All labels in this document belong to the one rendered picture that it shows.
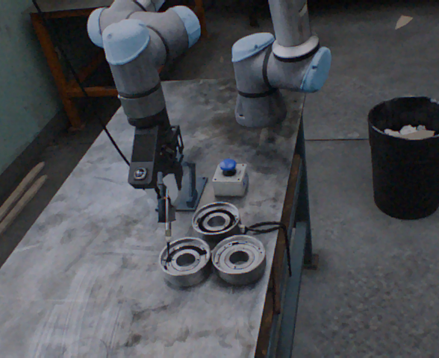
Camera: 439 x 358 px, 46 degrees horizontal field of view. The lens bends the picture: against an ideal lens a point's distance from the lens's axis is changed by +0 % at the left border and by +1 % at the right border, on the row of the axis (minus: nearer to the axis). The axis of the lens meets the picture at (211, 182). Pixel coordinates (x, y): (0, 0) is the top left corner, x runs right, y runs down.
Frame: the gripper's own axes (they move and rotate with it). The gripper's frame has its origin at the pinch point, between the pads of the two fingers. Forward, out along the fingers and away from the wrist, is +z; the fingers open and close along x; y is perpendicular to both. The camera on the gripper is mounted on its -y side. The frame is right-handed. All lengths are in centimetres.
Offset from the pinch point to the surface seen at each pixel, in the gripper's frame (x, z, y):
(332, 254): -26, 93, 81
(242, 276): -15.5, 10.0, -8.7
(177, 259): -1.2, 10.7, -4.6
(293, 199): -17, 39, 50
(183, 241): -1.5, 9.7, -0.3
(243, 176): -10.4, 9.0, 21.2
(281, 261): -16.7, 38.7, 23.1
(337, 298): -29, 93, 58
